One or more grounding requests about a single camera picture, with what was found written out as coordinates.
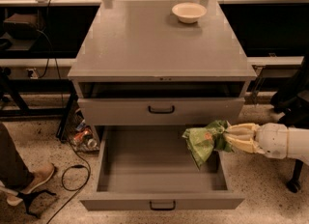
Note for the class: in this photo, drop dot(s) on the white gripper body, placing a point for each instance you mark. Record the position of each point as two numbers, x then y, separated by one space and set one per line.
272 140

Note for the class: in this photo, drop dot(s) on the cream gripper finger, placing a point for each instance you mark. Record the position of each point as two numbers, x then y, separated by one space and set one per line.
242 131
249 146

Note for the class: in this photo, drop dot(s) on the green jalapeno chip bag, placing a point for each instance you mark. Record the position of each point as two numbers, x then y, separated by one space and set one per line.
203 141

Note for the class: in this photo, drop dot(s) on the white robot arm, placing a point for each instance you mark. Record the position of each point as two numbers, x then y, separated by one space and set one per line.
297 144

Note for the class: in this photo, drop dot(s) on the closed grey upper drawer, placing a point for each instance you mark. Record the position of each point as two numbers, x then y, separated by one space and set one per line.
158 111

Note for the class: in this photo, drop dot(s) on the open grey lower drawer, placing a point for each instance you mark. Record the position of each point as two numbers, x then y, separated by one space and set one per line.
151 168

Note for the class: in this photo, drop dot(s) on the grey drawer cabinet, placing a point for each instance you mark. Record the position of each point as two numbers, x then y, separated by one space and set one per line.
139 49

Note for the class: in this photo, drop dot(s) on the white bowl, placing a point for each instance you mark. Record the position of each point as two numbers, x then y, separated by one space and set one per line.
189 12

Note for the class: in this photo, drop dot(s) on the tan shoe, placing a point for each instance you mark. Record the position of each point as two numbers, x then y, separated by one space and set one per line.
41 176

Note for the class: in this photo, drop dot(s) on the black stand foot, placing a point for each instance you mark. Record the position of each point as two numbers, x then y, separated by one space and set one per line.
27 198

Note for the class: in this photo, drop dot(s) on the brown trouser leg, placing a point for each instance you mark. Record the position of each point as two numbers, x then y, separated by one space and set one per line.
14 174

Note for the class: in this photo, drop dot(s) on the dark box on shelf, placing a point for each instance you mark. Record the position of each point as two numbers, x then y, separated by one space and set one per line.
23 26

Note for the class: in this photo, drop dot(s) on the wire basket with bottles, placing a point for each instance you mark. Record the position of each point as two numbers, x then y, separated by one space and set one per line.
78 133

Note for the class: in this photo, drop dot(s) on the wall power outlet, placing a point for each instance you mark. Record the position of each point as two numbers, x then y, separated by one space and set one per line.
32 73

